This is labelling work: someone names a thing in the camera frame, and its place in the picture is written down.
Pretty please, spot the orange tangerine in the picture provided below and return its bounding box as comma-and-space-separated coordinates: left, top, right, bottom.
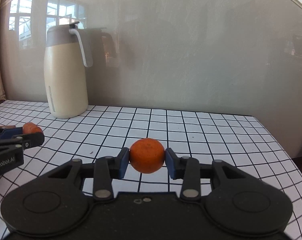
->
129, 138, 165, 174

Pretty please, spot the black white grid tablecloth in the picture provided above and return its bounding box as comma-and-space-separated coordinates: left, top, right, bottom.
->
0, 100, 302, 239

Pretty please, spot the cream thermos jug grey lid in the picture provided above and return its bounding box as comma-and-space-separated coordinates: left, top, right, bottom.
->
43, 22, 93, 119

